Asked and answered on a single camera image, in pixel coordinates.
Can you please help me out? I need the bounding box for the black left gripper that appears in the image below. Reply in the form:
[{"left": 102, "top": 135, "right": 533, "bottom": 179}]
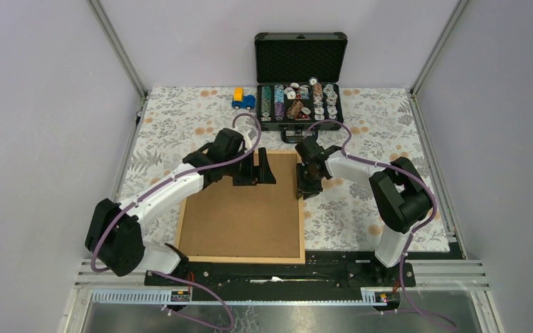
[{"left": 224, "top": 147, "right": 276, "bottom": 186}]

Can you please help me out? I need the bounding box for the brown frame backing board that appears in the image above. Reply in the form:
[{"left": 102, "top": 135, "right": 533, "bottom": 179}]
[{"left": 179, "top": 154, "right": 301, "bottom": 258}]

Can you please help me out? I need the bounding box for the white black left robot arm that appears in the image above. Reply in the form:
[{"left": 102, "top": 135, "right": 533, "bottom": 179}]
[{"left": 85, "top": 128, "right": 276, "bottom": 285}]

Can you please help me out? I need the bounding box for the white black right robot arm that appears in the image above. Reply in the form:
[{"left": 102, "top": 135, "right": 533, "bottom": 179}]
[{"left": 295, "top": 136, "right": 437, "bottom": 286}]

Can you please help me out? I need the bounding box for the blue toy block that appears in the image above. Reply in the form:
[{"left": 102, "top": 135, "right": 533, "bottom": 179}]
[{"left": 231, "top": 95, "right": 256, "bottom": 110}]

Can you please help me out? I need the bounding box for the floral patterned table cloth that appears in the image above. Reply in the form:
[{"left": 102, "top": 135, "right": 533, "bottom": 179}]
[{"left": 116, "top": 87, "right": 431, "bottom": 250}]

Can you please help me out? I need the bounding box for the black poker chip case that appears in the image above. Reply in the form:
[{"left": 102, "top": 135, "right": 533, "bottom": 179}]
[{"left": 254, "top": 32, "right": 348, "bottom": 144}]

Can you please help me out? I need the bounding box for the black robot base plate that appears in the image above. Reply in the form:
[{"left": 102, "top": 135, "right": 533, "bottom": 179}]
[{"left": 99, "top": 246, "right": 467, "bottom": 303}]

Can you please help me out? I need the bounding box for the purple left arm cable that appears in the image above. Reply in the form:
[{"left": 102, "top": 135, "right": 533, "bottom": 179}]
[{"left": 90, "top": 112, "right": 263, "bottom": 333}]

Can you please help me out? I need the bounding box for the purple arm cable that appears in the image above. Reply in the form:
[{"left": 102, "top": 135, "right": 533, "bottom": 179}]
[
  {"left": 90, "top": 112, "right": 263, "bottom": 333},
  {"left": 304, "top": 119, "right": 458, "bottom": 330}
]

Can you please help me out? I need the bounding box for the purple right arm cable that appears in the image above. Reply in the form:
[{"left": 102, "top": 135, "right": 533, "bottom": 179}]
[{"left": 304, "top": 119, "right": 458, "bottom": 330}]

